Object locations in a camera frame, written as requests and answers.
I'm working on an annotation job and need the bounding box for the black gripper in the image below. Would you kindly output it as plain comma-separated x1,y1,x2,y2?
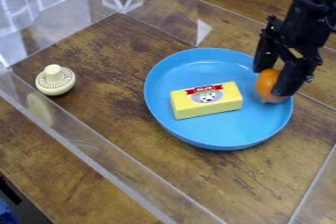
254,0,336,96

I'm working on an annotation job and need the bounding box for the orange ball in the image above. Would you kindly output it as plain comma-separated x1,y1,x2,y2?
255,69,289,103

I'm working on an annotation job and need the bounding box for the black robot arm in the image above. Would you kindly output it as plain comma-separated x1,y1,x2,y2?
254,0,336,96

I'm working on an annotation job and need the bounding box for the blue round tray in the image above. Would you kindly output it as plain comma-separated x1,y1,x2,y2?
143,48,295,150

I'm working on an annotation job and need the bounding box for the yellow butter block toy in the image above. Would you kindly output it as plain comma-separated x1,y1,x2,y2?
171,82,245,120

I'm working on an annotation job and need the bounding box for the cream toy mushroom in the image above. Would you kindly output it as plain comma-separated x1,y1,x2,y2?
37,64,77,96

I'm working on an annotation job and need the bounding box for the clear acrylic enclosure wall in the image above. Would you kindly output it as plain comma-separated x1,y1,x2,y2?
0,0,336,224

